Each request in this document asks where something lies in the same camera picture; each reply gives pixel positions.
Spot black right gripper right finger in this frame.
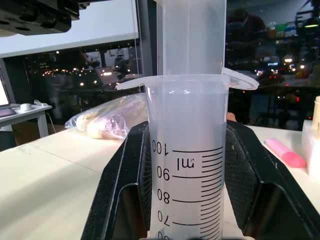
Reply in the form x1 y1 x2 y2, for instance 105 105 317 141
225 123 320 240

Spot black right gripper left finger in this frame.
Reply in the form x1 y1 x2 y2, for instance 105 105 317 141
81 121 154 240

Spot large clear plastic syringe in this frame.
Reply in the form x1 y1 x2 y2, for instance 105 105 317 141
116 0 260 240

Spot pink cylindrical stick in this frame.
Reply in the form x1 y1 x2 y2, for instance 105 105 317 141
264 138 307 169

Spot white roller blind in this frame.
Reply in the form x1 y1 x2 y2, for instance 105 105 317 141
0 0 140 59

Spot white container at right edge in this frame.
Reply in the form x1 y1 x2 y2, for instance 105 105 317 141
301 96 320 176

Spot clear plastic bag with contents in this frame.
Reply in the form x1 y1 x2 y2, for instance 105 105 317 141
64 93 151 140

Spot open laptop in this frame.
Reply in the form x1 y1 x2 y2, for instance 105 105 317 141
0 58 17 117

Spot white side desk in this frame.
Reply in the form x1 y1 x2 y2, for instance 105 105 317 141
0 103 53 139

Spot dark window frame post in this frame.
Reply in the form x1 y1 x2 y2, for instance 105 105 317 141
138 0 159 79

